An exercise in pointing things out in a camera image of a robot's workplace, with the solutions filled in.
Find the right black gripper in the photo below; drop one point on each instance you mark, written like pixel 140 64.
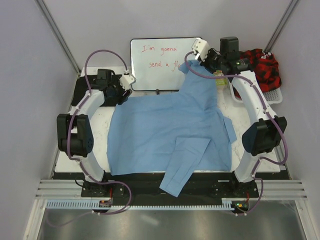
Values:
pixel 204 63

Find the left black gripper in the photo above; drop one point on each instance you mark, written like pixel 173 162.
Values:
pixel 124 98

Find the light blue long sleeve shirt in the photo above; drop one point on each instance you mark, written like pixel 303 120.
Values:
pixel 175 133

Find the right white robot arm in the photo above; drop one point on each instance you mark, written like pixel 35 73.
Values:
pixel 266 129

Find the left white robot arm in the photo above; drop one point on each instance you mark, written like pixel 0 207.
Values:
pixel 74 132

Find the green paperback book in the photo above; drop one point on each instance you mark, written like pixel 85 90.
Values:
pixel 220 81

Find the folded black shirt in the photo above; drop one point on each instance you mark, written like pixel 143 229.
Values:
pixel 81 87

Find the white dry-erase board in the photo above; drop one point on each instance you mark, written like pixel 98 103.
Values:
pixel 155 62

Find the red black plaid shirt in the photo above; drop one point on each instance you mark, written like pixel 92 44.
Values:
pixel 266 68

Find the white plastic basket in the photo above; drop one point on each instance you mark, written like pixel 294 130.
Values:
pixel 272 96

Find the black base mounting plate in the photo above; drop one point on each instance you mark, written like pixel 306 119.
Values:
pixel 156 188

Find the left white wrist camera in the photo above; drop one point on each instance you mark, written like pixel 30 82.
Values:
pixel 126 81

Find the white slotted cable duct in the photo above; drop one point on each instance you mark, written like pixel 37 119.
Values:
pixel 97 204

